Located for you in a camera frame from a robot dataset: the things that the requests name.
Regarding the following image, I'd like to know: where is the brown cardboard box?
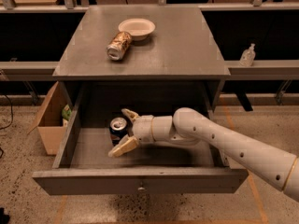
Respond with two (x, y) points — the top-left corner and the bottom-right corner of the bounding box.
(28, 82), (67, 155)

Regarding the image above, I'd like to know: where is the grey open top drawer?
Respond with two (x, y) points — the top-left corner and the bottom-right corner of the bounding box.
(32, 85), (249, 196)

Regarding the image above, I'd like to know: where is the round metal drawer knob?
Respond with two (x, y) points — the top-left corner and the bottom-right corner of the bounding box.
(137, 183), (147, 193)

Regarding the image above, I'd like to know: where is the black cable on floor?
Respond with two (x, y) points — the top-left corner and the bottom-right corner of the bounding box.
(0, 93), (14, 132)

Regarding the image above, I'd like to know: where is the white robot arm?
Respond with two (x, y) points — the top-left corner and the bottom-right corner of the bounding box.
(108, 107), (299, 202)

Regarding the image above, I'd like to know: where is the clear sanitizer pump bottle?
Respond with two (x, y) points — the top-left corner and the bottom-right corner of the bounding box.
(239, 43), (256, 67)

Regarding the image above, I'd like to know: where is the white paper bowl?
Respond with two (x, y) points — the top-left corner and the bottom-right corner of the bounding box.
(119, 19), (155, 41)

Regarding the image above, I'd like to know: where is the blue pepsi can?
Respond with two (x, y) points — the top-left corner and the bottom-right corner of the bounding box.
(109, 117), (127, 146)

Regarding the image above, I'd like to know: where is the grey wooden cabinet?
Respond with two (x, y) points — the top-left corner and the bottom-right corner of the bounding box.
(53, 5), (229, 107)

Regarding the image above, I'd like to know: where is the gold crushed soda can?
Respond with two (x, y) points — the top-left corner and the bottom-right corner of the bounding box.
(107, 31), (132, 61)

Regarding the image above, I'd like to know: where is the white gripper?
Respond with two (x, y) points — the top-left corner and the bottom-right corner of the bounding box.
(108, 108), (153, 158)

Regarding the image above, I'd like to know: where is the green bag in box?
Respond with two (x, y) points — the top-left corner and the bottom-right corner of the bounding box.
(62, 105), (72, 120)

